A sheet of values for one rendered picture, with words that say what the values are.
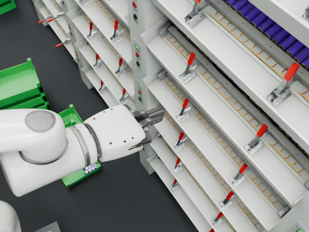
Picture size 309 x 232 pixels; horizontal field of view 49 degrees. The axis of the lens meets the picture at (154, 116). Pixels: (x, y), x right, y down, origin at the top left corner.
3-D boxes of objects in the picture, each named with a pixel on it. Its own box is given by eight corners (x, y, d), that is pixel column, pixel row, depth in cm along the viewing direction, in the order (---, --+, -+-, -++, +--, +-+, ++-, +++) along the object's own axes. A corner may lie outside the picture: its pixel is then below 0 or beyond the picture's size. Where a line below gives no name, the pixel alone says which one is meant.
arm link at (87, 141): (65, 142, 71) (79, 137, 72) (85, 176, 67) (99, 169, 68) (65, 117, 64) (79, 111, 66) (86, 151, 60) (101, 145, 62)
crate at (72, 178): (100, 168, 185) (101, 165, 177) (66, 188, 178) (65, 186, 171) (74, 122, 191) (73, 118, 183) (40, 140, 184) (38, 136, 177)
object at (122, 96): (140, 130, 162) (130, 120, 150) (82, 53, 190) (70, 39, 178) (174, 104, 162) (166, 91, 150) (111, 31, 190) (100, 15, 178)
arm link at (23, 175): (65, 115, 64) (66, 145, 70) (-9, 141, 57) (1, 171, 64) (86, 147, 60) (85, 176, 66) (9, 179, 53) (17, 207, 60)
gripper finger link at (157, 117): (135, 128, 73) (160, 118, 76) (143, 139, 72) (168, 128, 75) (137, 118, 71) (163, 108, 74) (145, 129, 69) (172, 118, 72)
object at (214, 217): (239, 262, 129) (236, 262, 117) (151, 145, 157) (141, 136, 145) (281, 228, 129) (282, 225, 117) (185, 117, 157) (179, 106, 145)
